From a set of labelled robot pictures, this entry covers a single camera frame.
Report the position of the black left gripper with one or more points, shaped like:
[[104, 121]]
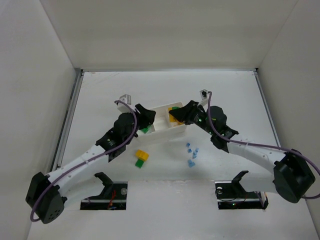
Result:
[[141, 117]]

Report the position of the yellow long duplo brick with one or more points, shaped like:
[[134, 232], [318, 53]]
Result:
[[142, 155]]

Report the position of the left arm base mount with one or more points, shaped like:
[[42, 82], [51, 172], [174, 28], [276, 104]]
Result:
[[113, 196]]

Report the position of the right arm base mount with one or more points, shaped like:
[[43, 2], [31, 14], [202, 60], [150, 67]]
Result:
[[231, 195]]

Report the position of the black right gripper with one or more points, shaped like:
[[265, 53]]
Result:
[[192, 113]]

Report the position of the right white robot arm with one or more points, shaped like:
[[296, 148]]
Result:
[[290, 176]]

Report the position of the green duplo base plate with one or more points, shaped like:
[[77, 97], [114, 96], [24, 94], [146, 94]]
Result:
[[145, 130]]

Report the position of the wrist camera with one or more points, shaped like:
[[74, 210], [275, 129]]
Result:
[[125, 100], [204, 94]]

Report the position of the white divided plastic tray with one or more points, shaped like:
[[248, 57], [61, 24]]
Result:
[[162, 127]]

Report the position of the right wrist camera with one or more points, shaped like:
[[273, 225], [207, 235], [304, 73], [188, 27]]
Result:
[[204, 94]]

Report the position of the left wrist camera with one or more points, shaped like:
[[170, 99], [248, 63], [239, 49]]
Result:
[[125, 100]]

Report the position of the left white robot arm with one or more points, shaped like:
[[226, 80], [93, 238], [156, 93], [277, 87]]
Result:
[[47, 193]]

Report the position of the small green duplo plate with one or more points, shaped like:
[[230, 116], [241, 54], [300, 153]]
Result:
[[139, 163]]

